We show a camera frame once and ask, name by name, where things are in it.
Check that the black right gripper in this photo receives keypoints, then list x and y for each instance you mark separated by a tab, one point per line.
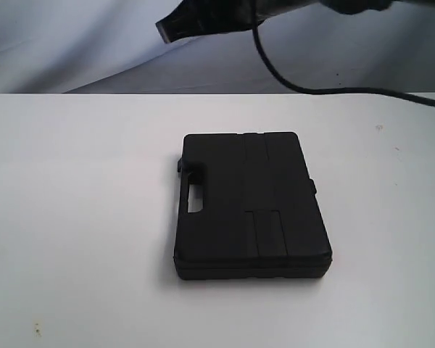
193	18

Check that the black plastic tool case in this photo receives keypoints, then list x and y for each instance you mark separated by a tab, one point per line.
248	209

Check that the white backdrop cloth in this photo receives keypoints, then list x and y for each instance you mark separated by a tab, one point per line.
113	47

